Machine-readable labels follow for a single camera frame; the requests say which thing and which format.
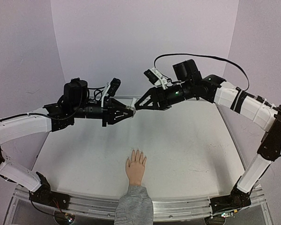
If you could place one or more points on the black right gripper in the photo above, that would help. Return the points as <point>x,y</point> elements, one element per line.
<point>160,98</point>

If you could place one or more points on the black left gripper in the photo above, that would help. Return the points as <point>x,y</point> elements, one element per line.
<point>111,108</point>

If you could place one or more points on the clear nail polish bottle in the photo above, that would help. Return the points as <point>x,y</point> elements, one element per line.
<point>131,111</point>

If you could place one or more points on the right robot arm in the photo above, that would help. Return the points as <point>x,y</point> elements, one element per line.
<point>217,90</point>

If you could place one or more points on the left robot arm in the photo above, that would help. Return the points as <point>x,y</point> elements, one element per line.
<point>74,103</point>

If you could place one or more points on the mannequin hand with long nails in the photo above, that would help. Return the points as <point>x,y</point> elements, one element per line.
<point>135,167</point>

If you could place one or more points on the grey sleeve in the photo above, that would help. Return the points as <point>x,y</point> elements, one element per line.
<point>135,208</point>

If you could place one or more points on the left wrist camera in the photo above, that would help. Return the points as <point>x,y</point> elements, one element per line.
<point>110,90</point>

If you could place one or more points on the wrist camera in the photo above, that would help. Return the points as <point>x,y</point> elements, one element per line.
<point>110,90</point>
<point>156,78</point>

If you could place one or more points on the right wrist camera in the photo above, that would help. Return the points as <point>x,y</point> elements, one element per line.
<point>156,78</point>

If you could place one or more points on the aluminium back rail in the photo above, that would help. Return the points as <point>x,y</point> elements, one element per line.
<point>171,98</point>

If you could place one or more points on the aluminium rail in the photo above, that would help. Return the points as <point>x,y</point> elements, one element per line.
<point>171,98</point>
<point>164,210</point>

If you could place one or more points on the aluminium front rail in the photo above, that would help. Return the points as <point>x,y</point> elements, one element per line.
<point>164,210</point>

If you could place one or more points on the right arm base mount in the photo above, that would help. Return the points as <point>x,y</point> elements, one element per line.
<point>228,203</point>

